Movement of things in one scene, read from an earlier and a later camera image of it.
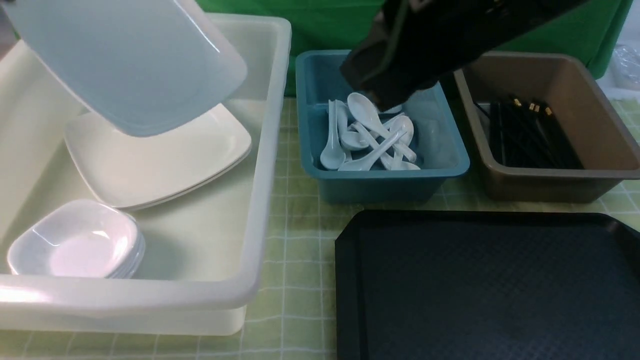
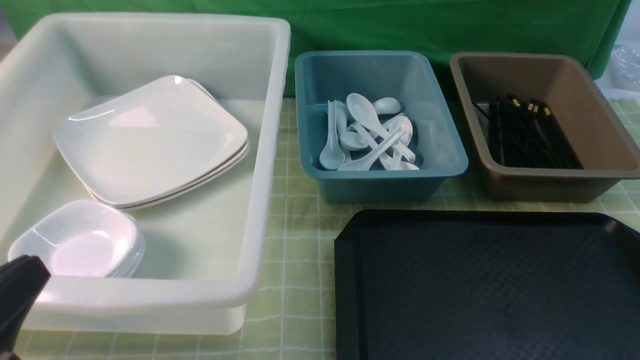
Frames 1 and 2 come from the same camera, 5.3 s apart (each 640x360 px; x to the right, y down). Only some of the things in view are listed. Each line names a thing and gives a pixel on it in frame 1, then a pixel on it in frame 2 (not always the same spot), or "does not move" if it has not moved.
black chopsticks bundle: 527,135 does not move
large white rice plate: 144,67 to 148,141
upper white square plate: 111,168 does not move
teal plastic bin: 438,145 does not move
